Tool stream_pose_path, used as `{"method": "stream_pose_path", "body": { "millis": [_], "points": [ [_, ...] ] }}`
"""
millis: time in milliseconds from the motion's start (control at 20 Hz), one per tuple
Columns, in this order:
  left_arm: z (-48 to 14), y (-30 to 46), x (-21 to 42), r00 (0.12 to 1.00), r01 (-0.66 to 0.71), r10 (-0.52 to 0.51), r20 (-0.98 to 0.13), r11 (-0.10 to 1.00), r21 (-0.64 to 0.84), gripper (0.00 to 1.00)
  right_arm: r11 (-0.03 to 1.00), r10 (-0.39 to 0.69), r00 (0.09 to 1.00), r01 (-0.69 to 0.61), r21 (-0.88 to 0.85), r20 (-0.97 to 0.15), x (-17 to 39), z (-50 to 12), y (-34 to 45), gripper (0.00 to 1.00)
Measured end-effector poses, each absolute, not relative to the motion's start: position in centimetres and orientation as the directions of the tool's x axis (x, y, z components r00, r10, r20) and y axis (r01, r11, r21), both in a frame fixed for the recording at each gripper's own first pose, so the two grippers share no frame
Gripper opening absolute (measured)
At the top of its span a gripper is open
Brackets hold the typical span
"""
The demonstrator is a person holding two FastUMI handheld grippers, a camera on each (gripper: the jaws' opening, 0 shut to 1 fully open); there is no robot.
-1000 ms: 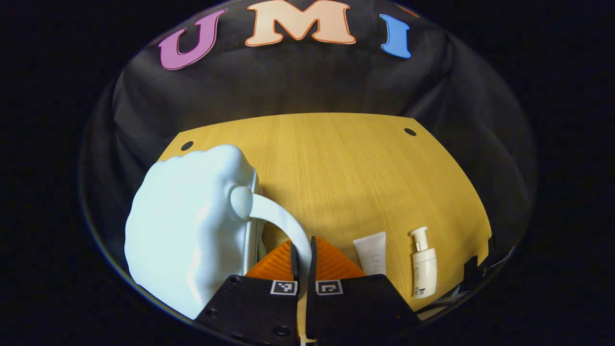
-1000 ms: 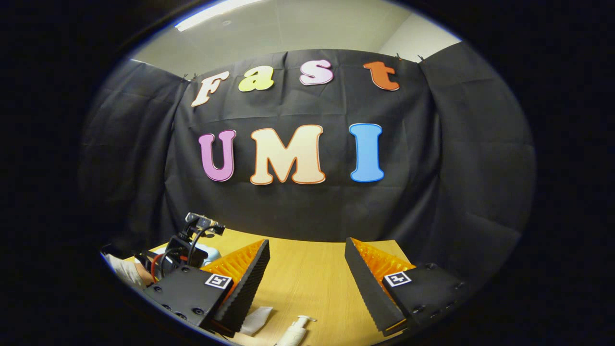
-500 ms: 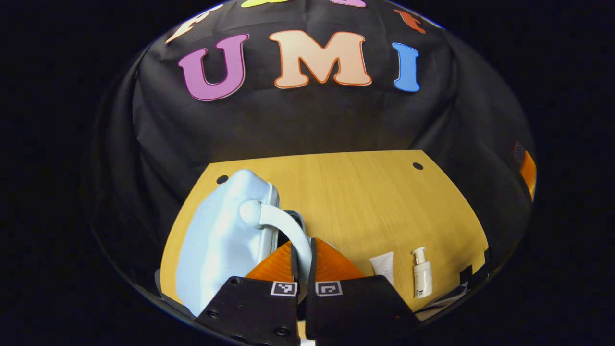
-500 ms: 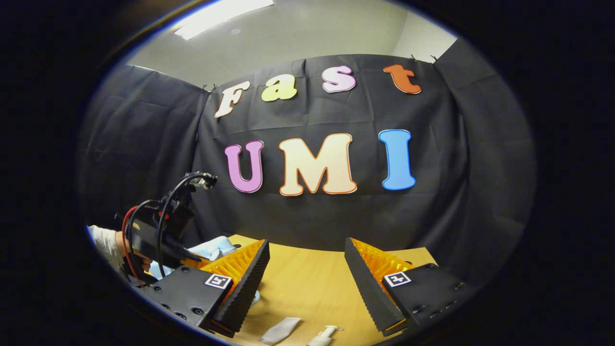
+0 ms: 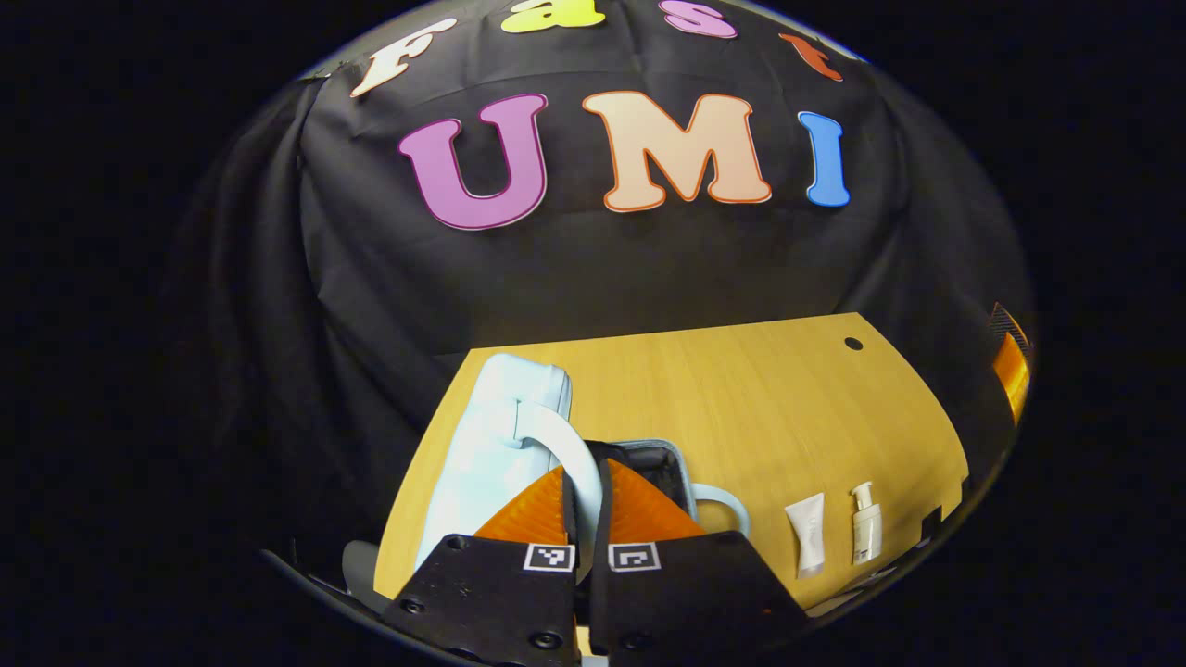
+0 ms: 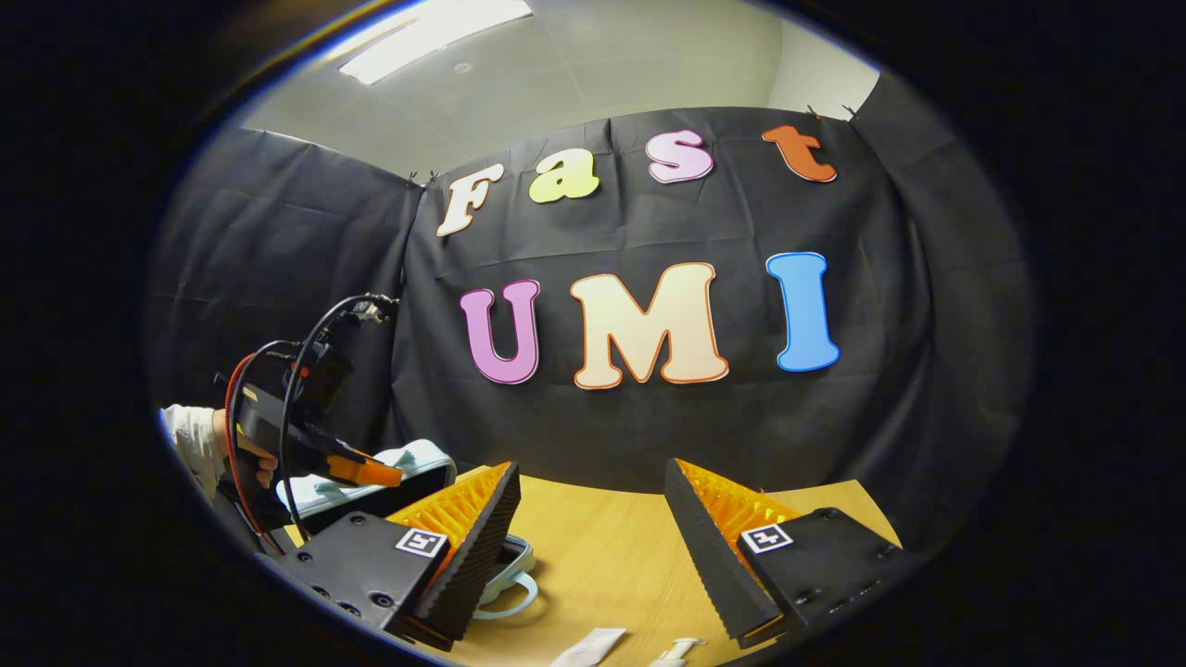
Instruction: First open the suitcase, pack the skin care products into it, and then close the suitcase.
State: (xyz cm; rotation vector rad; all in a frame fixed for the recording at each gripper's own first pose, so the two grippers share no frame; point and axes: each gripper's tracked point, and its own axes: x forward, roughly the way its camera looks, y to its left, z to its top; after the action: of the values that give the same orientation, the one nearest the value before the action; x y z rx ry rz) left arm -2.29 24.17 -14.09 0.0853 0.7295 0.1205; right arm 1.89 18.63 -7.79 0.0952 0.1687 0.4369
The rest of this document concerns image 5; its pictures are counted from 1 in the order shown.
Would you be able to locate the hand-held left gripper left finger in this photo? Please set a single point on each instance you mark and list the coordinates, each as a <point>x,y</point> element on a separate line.
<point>500,593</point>

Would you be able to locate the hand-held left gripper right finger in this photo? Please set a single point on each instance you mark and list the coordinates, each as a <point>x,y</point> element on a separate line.
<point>686,593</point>

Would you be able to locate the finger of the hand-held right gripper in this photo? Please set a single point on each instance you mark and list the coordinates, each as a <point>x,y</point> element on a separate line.
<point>1010,371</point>

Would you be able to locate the white cream tube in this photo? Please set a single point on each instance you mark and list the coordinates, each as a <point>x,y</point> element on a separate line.
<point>806,535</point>

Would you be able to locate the white pump bottle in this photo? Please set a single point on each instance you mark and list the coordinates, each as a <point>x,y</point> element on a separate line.
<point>866,530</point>

